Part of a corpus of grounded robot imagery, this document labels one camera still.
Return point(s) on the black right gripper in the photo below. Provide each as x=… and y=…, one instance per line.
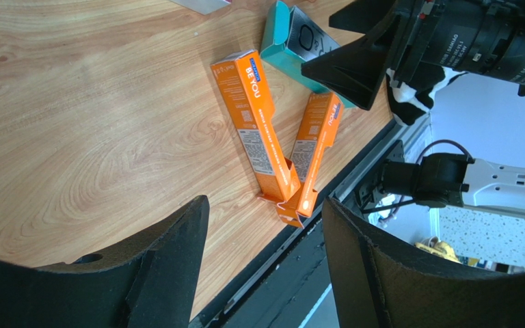
x=355, y=70

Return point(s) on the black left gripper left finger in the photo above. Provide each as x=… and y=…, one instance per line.
x=146, y=280

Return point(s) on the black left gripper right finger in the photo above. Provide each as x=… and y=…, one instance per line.
x=378, y=280

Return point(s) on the teal silver toothpaste box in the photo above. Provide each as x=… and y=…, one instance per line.
x=290, y=39

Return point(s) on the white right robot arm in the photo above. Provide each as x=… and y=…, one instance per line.
x=486, y=38

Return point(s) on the zebra print cloth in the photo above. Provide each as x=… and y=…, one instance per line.
x=410, y=101

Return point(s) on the orange toothpaste box diagonal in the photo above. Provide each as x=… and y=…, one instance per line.
x=317, y=132

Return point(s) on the orange toothpaste box upright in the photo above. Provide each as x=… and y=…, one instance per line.
x=242, y=83

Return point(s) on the red toothpaste box front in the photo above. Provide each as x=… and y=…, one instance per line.
x=203, y=7

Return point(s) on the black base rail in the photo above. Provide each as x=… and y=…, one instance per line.
x=287, y=278

